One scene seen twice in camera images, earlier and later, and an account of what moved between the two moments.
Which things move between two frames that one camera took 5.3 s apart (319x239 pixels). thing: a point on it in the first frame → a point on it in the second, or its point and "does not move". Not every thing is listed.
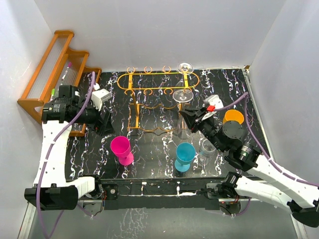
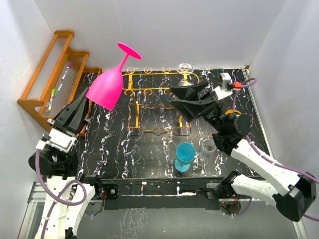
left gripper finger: (106, 126) → (71, 117)
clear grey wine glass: (207, 149) does not move
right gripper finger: (191, 116) → (193, 91)
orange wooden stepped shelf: (59, 66) does not move
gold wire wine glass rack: (158, 96) does not move
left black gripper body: (91, 116) → (65, 129)
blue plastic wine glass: (185, 153) does not move
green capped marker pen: (53, 93) does not move
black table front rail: (186, 192) does not move
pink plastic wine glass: (120, 146) → (105, 89)
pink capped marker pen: (69, 65) does not move
